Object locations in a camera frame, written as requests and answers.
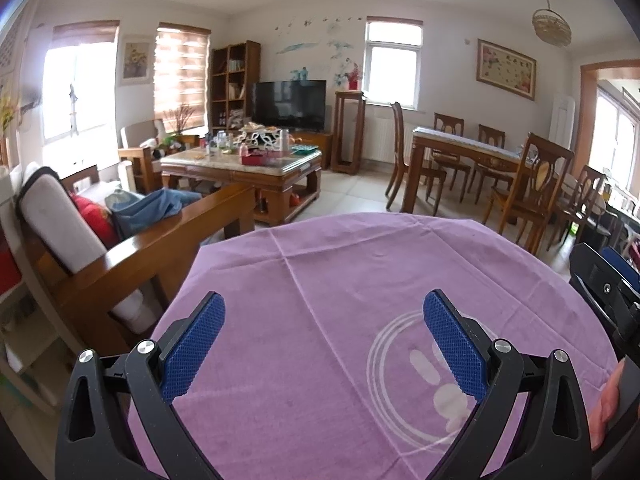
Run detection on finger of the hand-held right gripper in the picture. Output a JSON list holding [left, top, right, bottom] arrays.
[[569, 242, 640, 356], [600, 246, 640, 303]]

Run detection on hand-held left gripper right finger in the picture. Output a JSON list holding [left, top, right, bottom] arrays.
[[422, 289, 593, 480]]

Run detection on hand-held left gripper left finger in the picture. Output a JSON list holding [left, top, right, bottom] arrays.
[[55, 291, 227, 480]]

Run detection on person's right hand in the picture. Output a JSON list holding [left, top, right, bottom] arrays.
[[589, 360, 626, 451]]

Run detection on white bolster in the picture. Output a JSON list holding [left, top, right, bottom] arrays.
[[109, 287, 161, 336]]

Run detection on wooden dining chair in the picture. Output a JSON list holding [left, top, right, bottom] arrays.
[[550, 165, 608, 251], [385, 101, 447, 211], [432, 112, 473, 191], [472, 124, 513, 206], [482, 132, 576, 256]]

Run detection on wooden sofa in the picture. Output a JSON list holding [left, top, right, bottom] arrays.
[[15, 162, 257, 356]]

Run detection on balcony window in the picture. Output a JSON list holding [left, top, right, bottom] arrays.
[[595, 85, 640, 196]]

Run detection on purple tablecloth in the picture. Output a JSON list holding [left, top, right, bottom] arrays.
[[127, 212, 621, 480]]

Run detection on blue cloth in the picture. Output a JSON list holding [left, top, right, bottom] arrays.
[[105, 187, 203, 236]]

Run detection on white standing air conditioner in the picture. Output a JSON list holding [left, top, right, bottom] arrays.
[[549, 94, 577, 151]]

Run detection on red cushion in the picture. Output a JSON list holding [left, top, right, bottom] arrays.
[[70, 192, 121, 248]]

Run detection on white shelf unit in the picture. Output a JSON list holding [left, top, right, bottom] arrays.
[[0, 170, 96, 416]]

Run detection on wooden coffee table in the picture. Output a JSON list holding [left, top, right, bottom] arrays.
[[160, 142, 323, 226]]

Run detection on white sofa back cushion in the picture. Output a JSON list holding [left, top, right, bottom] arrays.
[[17, 162, 108, 273]]

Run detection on wooden dining table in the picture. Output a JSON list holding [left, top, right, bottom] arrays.
[[400, 126, 533, 216]]

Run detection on white decorative holder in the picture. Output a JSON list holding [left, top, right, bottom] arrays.
[[240, 127, 283, 151]]

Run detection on wooden armchair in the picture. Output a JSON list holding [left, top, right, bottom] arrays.
[[117, 119, 201, 193]]

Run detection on white radiator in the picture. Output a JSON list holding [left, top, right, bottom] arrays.
[[361, 112, 396, 163]]

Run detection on dried branches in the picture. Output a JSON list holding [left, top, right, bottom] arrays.
[[167, 105, 198, 136]]

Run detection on large framed picture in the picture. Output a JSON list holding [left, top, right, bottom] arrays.
[[476, 39, 537, 101]]

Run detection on wooden television cabinet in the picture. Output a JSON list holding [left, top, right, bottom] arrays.
[[295, 131, 333, 171]]

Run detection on tall wooden plant stand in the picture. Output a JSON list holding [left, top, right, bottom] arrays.
[[334, 90, 368, 175]]

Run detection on hanging ceiling lamp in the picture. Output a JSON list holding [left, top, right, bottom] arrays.
[[531, 0, 572, 48]]

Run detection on black television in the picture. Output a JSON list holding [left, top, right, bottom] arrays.
[[251, 80, 328, 133]]

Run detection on window with striped blinds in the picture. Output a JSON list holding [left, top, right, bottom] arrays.
[[154, 22, 211, 131]]

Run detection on wooden bookshelf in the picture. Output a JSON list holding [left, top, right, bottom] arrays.
[[209, 40, 262, 131]]

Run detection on large bright window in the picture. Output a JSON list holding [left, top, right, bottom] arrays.
[[42, 22, 121, 148]]

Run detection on white framed window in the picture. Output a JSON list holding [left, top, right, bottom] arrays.
[[365, 16, 425, 111]]

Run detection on small framed flower picture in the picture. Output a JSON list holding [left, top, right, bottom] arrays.
[[119, 37, 153, 86]]

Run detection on yellow flowers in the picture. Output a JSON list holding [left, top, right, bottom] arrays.
[[0, 90, 18, 136]]

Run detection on wooden door frame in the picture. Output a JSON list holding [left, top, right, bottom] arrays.
[[580, 60, 640, 181]]

